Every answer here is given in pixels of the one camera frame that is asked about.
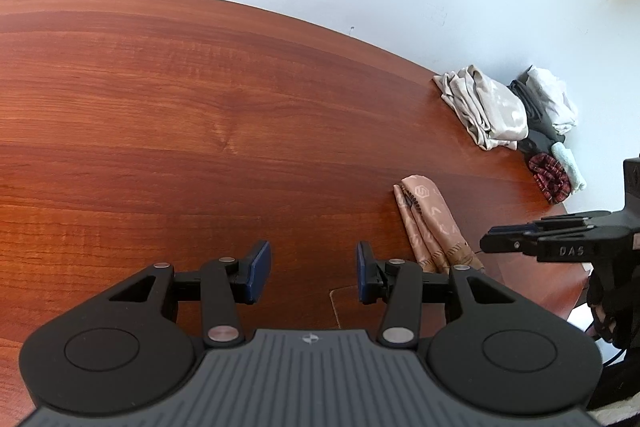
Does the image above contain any pale mint towel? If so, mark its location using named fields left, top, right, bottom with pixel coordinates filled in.
left=550, top=142, right=587, bottom=194

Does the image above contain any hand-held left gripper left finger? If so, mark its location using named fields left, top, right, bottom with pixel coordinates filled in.
left=100, top=240, right=272, bottom=348

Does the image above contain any light grey garment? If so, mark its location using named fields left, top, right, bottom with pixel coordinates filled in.
left=525, top=66, right=579, bottom=135

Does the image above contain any beige folded garment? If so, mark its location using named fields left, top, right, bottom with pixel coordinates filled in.
left=432, top=66, right=529, bottom=152

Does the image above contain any person's right hand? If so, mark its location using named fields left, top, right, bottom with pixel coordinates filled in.
left=586, top=257, right=640, bottom=350

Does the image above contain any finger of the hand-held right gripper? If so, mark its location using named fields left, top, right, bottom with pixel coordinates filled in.
left=479, top=234, right=541, bottom=255
left=487, top=211, right=608, bottom=237

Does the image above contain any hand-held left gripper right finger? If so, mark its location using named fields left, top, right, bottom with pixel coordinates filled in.
left=354, top=241, right=531, bottom=349

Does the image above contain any dark grey garment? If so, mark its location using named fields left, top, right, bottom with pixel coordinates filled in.
left=509, top=77, right=568, bottom=158

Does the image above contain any red plaid garment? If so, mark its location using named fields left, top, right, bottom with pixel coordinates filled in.
left=528, top=152, right=572, bottom=206

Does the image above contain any person's right forearm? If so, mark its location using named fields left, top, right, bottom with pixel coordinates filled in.
left=585, top=347, right=640, bottom=410

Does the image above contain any white fuzzy cloth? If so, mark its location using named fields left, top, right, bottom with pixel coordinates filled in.
left=592, top=399, right=640, bottom=427

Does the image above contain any patterned peach grey scarf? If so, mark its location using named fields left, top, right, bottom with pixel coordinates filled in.
left=393, top=174, right=485, bottom=274

